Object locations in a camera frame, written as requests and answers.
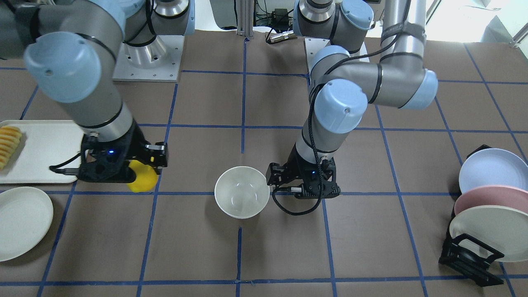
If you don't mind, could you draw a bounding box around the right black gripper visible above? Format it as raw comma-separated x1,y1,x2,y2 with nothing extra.
78,122,168,184

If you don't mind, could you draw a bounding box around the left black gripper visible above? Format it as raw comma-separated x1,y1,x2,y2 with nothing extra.
266,147,341,199

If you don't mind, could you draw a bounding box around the yellow lemon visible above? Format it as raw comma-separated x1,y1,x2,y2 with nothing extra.
126,160,158,193

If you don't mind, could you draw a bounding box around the white ceramic bowl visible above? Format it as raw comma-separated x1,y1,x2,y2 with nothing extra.
214,166,271,219

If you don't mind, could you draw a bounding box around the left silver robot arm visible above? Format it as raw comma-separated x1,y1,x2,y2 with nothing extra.
266,0,438,199

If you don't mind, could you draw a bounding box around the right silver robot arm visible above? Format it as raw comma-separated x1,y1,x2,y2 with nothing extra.
1,0,196,184

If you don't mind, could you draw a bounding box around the white rectangular tray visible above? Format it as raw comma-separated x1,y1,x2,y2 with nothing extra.
0,120,84,184

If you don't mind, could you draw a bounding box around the white round plate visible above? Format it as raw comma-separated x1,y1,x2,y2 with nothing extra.
0,186,54,262

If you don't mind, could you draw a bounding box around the silver metal connector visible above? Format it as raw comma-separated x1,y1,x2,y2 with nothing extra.
266,30,297,45

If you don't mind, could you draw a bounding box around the sliced yellow fruit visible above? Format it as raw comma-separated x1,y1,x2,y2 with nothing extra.
0,125,22,171

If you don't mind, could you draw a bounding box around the light blue plate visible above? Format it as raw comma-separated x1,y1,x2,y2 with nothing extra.
458,148,528,193

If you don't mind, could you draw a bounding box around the cream plate in rack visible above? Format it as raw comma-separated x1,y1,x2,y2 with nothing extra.
449,205,528,262

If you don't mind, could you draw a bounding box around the pink plate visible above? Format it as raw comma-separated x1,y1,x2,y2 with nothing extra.
454,185,528,215

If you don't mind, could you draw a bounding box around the aluminium frame post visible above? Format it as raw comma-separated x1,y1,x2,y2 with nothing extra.
235,0,255,40

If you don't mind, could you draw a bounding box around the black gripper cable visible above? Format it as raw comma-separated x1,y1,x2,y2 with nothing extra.
271,0,413,216

